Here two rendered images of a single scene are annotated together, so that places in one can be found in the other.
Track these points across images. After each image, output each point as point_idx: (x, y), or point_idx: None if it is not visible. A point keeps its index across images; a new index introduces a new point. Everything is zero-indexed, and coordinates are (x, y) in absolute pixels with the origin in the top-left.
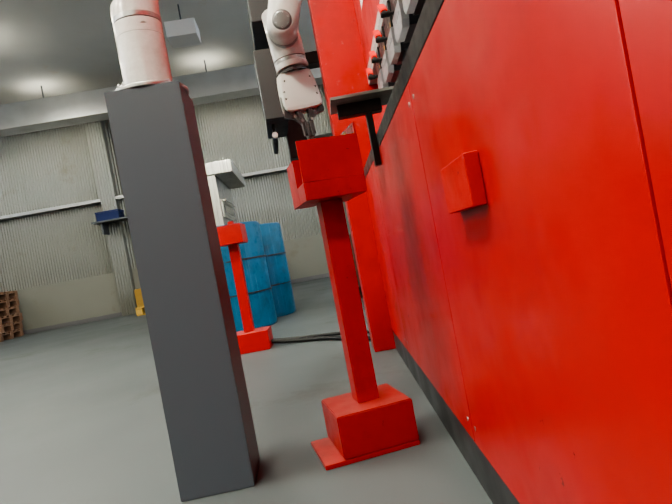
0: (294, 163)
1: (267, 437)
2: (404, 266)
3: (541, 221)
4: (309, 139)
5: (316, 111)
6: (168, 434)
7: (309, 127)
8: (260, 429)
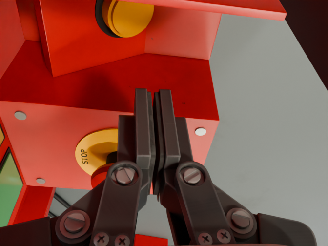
0: (212, 112)
1: (222, 16)
2: (4, 40)
3: None
4: (202, 1)
5: (65, 223)
6: None
7: (157, 125)
8: (218, 44)
